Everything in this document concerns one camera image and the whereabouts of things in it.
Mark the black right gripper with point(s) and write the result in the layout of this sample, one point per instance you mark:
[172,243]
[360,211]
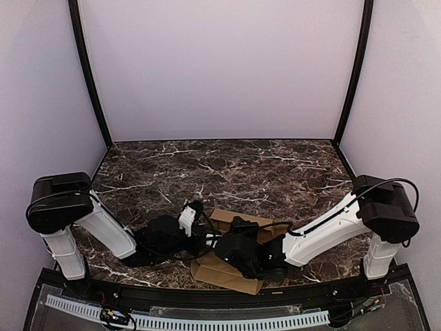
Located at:
[220,247]

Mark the brown cardboard paper box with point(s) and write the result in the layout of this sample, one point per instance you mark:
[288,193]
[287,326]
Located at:
[220,276]

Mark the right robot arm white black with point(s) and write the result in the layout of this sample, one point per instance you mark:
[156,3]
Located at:
[379,206]

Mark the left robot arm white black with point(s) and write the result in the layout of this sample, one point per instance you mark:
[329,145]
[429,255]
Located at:
[60,201]

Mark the small green circuit board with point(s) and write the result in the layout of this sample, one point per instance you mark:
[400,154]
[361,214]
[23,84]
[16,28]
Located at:
[114,316]

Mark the right small circuit board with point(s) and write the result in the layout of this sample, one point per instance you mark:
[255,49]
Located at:
[372,305]

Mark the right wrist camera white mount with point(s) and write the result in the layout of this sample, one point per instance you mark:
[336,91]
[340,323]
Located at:
[211,239]

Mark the black front table rail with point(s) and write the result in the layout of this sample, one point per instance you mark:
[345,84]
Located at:
[329,294]

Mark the white slotted cable duct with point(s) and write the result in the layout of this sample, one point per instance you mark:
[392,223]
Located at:
[193,319]

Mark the black right frame post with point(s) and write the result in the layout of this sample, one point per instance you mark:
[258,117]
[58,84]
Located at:
[356,71]

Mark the black frame post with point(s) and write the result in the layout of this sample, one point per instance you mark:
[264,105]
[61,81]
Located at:
[356,71]
[88,76]

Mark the black left frame post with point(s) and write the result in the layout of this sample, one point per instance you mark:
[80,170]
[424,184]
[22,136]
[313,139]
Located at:
[88,76]

